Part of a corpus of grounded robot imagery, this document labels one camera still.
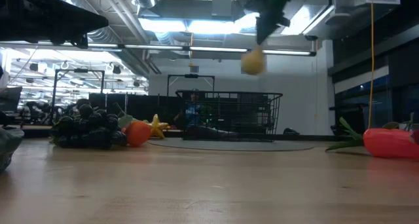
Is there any orange carrot with greens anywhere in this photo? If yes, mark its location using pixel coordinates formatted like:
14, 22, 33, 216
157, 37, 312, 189
122, 120, 153, 148

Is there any dark green cucumber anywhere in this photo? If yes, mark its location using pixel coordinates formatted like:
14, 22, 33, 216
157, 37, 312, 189
0, 127, 26, 172

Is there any black wire basket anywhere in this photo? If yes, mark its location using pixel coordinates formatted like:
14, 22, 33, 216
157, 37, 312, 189
175, 90, 284, 143

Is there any black metal rig frame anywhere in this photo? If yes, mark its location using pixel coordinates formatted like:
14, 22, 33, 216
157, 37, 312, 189
166, 73, 216, 94
50, 68, 106, 120

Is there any dark grape bunch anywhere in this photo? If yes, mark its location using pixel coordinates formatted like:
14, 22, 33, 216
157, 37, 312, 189
49, 103, 128, 150

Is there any black monitor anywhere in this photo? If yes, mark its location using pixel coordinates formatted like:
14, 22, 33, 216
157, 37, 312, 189
0, 85, 23, 113

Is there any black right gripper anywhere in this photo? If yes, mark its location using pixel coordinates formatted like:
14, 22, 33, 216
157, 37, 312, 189
234, 0, 294, 45

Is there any purple eggplant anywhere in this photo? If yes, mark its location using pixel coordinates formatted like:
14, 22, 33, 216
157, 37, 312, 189
188, 124, 240, 140

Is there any long ceiling light strip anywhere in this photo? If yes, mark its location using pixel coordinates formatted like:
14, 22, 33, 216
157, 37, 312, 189
0, 39, 318, 57

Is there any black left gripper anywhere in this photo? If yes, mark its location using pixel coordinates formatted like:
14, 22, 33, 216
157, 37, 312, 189
39, 0, 109, 50

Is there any orange carrot with green top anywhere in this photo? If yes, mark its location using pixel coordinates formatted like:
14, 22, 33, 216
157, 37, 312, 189
325, 117, 419, 160

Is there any person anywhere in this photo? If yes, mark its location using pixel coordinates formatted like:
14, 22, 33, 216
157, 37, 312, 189
173, 88, 210, 130

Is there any grey round mat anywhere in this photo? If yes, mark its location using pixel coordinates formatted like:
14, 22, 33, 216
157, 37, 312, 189
147, 137, 315, 153

